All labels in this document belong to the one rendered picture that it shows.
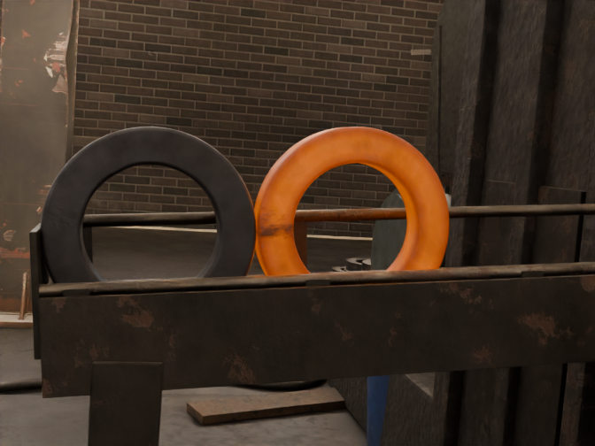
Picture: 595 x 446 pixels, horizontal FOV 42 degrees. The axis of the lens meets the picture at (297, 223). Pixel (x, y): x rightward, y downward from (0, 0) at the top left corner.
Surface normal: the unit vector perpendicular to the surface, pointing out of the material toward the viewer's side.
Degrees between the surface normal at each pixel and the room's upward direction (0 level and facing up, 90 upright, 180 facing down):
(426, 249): 90
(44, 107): 91
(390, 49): 90
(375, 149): 90
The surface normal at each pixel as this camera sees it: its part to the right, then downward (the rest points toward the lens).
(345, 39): 0.20, 0.11
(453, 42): -0.93, -0.04
